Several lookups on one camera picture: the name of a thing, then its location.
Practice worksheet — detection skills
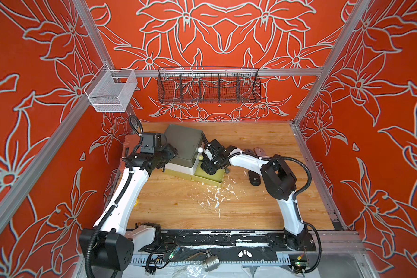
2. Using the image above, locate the yellow-green bottom drawer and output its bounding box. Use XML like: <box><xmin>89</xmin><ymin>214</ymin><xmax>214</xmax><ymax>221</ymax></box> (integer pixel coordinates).
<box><xmin>191</xmin><ymin>162</ymin><xmax>225</xmax><ymax>188</ymax></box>

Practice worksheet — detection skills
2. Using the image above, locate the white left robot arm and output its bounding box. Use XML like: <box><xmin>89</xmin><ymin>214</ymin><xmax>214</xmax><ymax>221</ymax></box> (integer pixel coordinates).
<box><xmin>79</xmin><ymin>115</ymin><xmax>178</xmax><ymax>278</ymax></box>

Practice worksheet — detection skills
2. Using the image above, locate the white pink computer mouse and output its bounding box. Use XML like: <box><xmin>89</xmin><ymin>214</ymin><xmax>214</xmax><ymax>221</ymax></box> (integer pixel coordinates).
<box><xmin>254</xmin><ymin>147</ymin><xmax>267</xmax><ymax>156</ymax></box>

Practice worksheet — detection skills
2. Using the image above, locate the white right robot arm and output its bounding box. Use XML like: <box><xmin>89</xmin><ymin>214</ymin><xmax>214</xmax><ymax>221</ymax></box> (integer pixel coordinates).
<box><xmin>200</xmin><ymin>134</ymin><xmax>312</xmax><ymax>250</ymax></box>

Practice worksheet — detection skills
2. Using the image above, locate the white mesh wall basket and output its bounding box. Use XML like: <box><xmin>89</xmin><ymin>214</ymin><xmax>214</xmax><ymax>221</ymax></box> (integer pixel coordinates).
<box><xmin>84</xmin><ymin>63</ymin><xmax>138</xmax><ymax>112</ymax></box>

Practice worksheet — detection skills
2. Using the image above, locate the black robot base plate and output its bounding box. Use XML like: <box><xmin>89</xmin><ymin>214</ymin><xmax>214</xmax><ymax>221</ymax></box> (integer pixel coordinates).
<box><xmin>130</xmin><ymin>229</ymin><xmax>320</xmax><ymax>268</ymax></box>

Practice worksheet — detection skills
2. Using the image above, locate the black wire wall basket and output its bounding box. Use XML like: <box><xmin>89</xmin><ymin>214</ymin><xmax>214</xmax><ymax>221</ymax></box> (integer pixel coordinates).
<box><xmin>157</xmin><ymin>66</ymin><xmax>262</xmax><ymax>104</ymax></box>

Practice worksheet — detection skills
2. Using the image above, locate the red plastic tool case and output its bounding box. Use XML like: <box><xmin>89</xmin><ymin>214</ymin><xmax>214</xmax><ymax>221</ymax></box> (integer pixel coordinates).
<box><xmin>119</xmin><ymin>134</ymin><xmax>140</xmax><ymax>174</ymax></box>

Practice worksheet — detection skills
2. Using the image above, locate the metal cylindrical fitting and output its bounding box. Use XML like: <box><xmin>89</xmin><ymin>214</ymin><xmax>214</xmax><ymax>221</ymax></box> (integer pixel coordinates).
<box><xmin>203</xmin><ymin>255</ymin><xmax>220</xmax><ymax>272</ymax></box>

